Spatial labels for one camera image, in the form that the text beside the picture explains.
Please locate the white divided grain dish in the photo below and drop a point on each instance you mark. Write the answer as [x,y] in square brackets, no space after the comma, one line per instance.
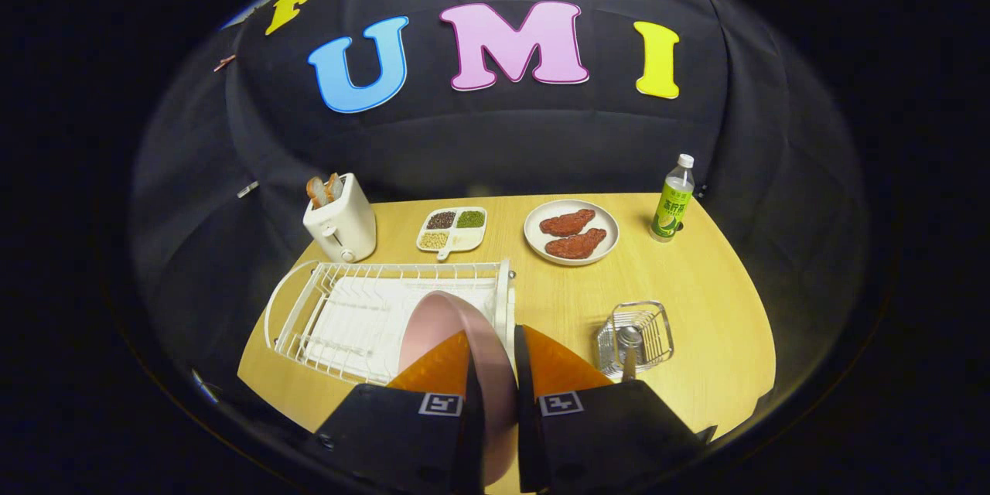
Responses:
[452,240]

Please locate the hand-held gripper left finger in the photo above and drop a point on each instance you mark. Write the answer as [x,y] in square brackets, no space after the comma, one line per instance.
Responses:
[402,433]

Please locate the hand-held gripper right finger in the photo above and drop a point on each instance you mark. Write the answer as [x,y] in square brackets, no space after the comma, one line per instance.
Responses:
[603,433]

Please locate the brown meat piece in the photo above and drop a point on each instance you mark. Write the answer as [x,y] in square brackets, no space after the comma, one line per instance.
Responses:
[566,223]
[576,244]

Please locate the toasted bread slice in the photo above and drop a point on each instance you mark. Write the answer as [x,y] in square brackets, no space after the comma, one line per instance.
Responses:
[316,192]
[335,186]

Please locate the silver metal spoon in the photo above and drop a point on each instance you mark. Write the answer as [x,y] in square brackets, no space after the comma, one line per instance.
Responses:
[629,340]

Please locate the red clip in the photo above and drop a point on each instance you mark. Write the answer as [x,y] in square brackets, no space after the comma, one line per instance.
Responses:
[224,62]

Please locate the white toaster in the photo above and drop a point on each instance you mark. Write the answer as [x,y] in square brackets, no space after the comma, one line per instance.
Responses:
[344,228]

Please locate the white round meat plate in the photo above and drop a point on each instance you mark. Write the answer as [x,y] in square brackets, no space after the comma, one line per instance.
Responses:
[607,236]

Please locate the green label tea bottle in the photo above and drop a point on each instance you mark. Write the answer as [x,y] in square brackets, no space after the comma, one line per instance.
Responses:
[671,209]

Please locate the pink plate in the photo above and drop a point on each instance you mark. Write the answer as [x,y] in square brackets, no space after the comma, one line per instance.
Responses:
[441,321]

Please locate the black backdrop cloth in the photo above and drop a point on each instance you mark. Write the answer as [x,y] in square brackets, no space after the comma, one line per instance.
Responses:
[464,147]

